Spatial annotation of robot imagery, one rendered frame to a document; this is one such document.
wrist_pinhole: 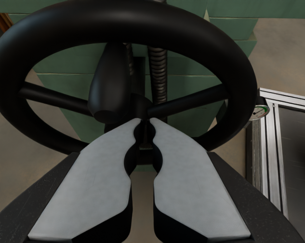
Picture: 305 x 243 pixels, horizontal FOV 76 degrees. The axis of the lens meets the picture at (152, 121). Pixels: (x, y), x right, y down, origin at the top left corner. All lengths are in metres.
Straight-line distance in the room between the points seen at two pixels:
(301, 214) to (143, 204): 0.65
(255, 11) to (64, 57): 0.34
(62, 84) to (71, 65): 0.07
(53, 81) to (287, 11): 0.46
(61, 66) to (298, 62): 1.74
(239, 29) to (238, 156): 0.90
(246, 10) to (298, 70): 1.49
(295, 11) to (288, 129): 0.80
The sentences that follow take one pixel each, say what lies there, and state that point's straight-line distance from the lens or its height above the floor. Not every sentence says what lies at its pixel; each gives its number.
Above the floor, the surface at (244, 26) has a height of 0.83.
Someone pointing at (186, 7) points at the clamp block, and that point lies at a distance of 0.24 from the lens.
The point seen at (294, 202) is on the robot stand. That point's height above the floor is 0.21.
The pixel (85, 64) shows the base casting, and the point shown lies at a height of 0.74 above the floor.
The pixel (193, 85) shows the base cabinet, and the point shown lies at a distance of 0.47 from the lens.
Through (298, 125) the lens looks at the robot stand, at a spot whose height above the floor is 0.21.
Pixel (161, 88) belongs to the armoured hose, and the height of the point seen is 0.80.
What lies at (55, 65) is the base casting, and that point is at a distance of 0.46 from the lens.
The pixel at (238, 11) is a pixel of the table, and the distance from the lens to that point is 0.37.
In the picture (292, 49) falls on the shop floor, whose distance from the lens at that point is 2.01.
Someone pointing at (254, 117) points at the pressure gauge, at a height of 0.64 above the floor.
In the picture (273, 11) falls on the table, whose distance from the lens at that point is 0.40.
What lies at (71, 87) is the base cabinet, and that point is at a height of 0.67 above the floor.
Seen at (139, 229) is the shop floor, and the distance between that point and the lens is 1.02.
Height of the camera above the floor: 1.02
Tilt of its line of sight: 59 degrees down
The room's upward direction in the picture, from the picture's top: 2 degrees clockwise
